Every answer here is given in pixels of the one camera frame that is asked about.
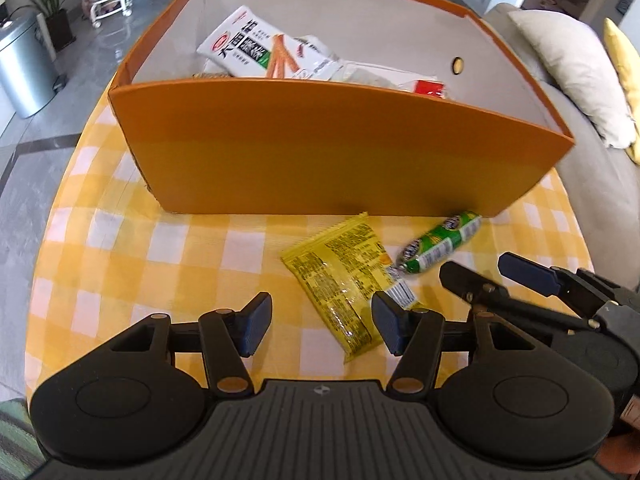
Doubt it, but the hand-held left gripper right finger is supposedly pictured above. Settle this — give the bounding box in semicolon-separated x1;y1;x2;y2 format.
371;291;538;395

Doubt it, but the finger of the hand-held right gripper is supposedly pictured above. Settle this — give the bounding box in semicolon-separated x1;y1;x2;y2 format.
498;252;621;307
439;261;598;332

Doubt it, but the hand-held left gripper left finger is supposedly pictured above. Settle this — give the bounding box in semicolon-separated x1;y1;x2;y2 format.
107;291;274;395

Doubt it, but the green sausage stick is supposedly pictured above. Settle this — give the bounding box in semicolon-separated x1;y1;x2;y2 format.
397;210;483;275

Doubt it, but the yellow snack packet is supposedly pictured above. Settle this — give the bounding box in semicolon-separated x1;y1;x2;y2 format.
280;211;423;365

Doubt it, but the orange cardboard box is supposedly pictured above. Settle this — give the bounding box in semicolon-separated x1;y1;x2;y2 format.
107;0;575;218

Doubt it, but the red snack packet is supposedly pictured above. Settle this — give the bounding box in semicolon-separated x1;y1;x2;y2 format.
414;79;447;100

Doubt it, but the clear bun packet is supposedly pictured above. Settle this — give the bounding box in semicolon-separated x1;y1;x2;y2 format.
330;60;426;93

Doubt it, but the grey white snack bag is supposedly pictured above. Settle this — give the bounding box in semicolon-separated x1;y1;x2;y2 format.
292;35;351;81

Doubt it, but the white snack stick packet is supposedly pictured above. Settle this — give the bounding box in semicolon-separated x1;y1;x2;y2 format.
196;6;346;81

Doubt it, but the grey sofa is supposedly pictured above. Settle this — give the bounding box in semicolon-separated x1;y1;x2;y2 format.
482;2;640;291

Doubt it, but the yellow checkered tablecloth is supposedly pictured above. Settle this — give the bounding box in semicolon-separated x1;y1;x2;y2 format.
25;105;596;401

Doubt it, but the beige pillow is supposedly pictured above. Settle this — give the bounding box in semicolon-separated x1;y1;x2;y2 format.
507;10;638;150

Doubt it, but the yellow pillow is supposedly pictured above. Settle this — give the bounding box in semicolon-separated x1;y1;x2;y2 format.
602;17;640;166

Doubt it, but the green striped cloth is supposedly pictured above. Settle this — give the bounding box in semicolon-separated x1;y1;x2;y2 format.
0;397;46;480

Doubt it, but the silver trash can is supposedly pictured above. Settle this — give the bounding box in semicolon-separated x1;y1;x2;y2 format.
0;10;68;120

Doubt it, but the potted green plant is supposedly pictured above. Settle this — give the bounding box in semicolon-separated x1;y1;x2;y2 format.
0;0;81;53

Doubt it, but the white rolling stool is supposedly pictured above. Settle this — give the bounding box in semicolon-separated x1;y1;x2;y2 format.
82;0;133;28

